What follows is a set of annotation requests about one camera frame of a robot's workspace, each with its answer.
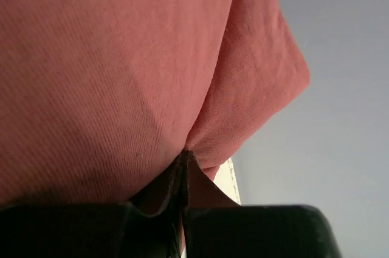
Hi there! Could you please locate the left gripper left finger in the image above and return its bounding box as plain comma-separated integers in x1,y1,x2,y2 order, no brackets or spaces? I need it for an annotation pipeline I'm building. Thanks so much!
1,153,184,257

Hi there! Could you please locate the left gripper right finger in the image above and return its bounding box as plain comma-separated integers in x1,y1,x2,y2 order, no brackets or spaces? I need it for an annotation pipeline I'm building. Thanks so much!
182,151,342,257

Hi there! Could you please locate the salmon red t shirt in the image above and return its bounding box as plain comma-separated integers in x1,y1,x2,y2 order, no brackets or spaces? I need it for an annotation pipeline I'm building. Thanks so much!
1,0,310,205

